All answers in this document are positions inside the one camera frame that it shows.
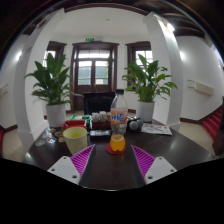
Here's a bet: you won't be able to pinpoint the black chair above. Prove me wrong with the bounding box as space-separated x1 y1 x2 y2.
83 91 117 116

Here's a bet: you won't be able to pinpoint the wide dark-framed window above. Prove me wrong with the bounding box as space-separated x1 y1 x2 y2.
125 40 154 91

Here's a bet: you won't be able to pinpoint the narrow dark-framed window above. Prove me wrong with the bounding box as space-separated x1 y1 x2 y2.
42 40 67 69

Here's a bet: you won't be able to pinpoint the tall potted plant white pot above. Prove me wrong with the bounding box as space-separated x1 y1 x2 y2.
122 53 178 124

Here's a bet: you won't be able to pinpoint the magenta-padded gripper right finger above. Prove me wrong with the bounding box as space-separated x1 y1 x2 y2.
130 144 178 185

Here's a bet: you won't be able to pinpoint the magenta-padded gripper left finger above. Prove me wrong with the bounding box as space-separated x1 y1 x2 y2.
47 144 96 185

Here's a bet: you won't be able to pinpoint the colourful stickers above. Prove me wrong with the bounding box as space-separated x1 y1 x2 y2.
34 126 66 148

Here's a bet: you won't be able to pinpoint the orange soda plastic bottle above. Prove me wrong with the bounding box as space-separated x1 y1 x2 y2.
109 88 129 153

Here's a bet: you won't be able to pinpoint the pale yellow cup green handle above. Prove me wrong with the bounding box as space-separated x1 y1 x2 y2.
62 126 89 156

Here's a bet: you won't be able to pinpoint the bushy potted plant white pot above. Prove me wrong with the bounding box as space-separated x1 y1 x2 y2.
24 52 83 128

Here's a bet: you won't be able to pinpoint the white printed magazine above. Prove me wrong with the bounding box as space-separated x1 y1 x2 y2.
140 122 173 137

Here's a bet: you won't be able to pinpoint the dark wooden double door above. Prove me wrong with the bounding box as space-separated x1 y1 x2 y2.
70 41 120 113

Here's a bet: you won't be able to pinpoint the grey microphone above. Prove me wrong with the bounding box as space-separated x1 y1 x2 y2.
126 116 144 131

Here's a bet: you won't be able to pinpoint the red box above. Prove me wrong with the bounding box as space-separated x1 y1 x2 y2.
61 119 88 131

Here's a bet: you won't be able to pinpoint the green-topped box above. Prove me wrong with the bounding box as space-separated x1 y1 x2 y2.
70 114 93 122

